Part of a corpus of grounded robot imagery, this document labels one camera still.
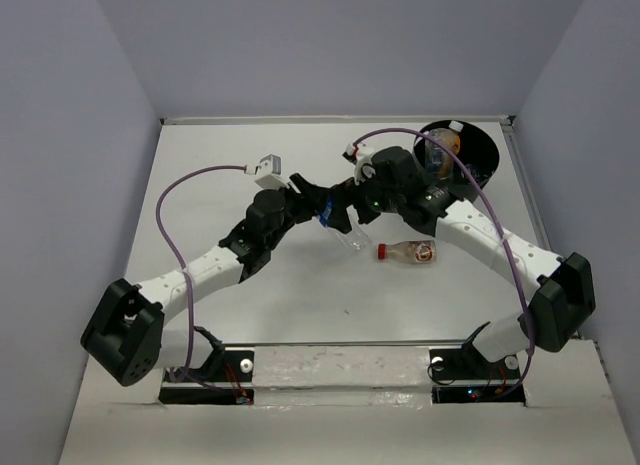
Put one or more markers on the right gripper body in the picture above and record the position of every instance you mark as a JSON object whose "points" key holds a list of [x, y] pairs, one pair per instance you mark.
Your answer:
{"points": [[372, 198]]}

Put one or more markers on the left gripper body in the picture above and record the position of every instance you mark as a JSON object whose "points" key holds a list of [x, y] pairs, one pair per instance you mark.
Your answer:
{"points": [[295, 210]]}

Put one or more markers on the clear bottle blue label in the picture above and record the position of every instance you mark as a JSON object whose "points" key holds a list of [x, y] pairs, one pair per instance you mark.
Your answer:
{"points": [[356, 239]]}

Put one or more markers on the orange juice bottle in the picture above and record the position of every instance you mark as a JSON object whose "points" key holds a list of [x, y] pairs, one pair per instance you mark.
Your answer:
{"points": [[450, 140]]}

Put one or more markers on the clear crushed bottle white cap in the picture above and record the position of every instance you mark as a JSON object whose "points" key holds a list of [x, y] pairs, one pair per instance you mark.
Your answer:
{"points": [[476, 174]]}

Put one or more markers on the clear bottle blue cap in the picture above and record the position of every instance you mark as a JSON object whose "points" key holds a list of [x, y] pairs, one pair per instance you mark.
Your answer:
{"points": [[435, 158]]}

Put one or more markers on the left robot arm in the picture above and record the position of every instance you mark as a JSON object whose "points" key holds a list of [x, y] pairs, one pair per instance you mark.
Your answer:
{"points": [[139, 327]]}

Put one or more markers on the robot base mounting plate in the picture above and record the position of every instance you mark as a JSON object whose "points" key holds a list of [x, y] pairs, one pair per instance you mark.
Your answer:
{"points": [[349, 375]]}

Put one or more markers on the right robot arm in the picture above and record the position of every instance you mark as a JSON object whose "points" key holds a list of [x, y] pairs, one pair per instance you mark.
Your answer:
{"points": [[557, 291]]}

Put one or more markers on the black cylindrical bin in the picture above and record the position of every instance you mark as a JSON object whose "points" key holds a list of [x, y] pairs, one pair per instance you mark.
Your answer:
{"points": [[477, 149]]}

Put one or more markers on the small bottle red cap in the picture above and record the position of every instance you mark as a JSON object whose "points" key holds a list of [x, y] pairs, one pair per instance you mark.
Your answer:
{"points": [[408, 252]]}

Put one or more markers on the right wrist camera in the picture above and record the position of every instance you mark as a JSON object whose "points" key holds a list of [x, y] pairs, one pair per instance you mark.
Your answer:
{"points": [[360, 156]]}

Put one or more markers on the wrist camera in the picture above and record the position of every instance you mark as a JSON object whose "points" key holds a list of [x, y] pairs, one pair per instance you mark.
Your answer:
{"points": [[267, 173], [360, 156]]}

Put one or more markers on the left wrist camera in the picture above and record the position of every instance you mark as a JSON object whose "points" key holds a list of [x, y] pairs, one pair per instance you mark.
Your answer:
{"points": [[267, 173]]}

